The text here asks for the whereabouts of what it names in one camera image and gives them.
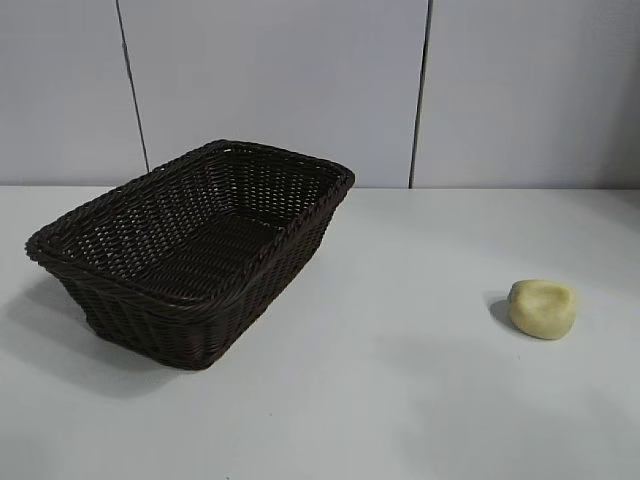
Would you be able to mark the dark brown wicker basket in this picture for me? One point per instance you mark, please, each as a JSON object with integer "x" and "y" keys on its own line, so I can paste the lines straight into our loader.
{"x": 150, "y": 310}

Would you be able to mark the pale yellow egg yolk pastry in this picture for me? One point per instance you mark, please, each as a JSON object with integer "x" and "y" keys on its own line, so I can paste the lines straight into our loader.
{"x": 542, "y": 312}

